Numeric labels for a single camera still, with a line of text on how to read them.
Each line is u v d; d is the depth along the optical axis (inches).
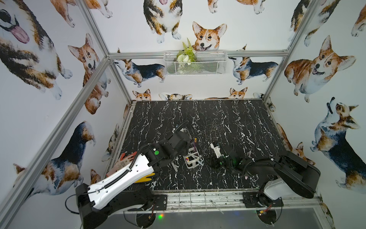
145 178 31.5
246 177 32.2
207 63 36.4
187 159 33.5
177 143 20.1
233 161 26.9
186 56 32.3
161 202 28.9
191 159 30.2
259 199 26.2
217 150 31.4
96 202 15.1
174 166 33.8
